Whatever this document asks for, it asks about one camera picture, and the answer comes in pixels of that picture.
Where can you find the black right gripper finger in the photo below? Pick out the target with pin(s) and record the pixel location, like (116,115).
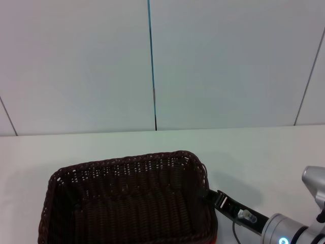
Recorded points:
(202,196)
(217,198)

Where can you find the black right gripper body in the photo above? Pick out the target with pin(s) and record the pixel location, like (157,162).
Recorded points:
(241,216)

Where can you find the orange woven plastic basket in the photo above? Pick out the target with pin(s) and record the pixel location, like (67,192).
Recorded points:
(215,240)

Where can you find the dark brown woven basket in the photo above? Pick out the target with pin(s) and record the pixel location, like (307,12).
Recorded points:
(132,203)

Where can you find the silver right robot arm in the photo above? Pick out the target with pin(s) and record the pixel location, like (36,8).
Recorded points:
(299,223)

